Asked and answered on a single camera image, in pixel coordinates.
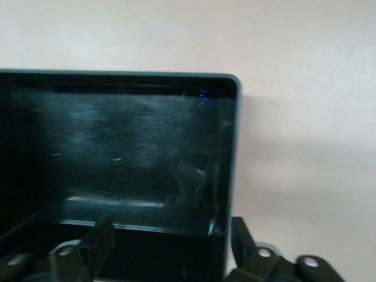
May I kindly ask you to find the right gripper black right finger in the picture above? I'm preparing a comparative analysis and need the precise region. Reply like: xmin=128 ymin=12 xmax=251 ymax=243
xmin=227 ymin=216 xmax=346 ymax=282

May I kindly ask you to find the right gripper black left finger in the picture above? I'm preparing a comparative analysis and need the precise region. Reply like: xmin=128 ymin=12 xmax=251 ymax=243
xmin=0 ymin=214 xmax=117 ymax=282

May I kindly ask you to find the black rectangular plastic tray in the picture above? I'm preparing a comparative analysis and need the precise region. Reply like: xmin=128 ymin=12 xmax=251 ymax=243
xmin=0 ymin=68 xmax=244 ymax=282

